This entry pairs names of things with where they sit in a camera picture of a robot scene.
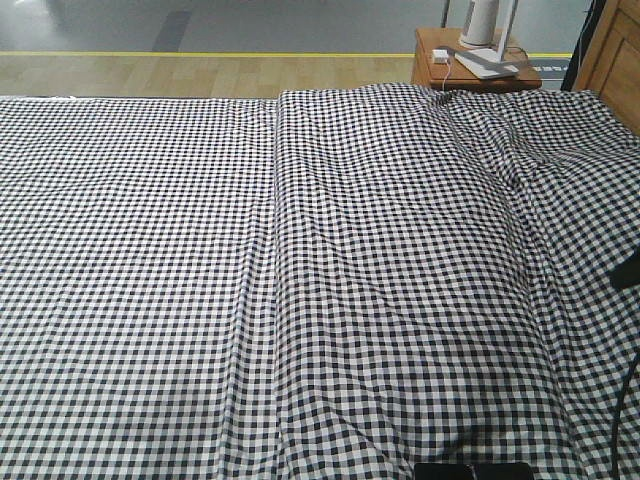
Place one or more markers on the black smartphone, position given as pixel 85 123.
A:
pixel 483 471

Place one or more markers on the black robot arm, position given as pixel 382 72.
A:
pixel 627 274

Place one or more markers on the white desk lamp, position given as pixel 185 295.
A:
pixel 489 63

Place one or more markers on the checkered duvet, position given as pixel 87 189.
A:
pixel 442 290

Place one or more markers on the black white checkered bedsheet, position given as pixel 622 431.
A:
pixel 137 289

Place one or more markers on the white charger adapter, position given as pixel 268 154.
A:
pixel 439 56

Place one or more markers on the white cylindrical speaker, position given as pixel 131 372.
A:
pixel 480 23

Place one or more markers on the wooden headboard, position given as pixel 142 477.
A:
pixel 611 67

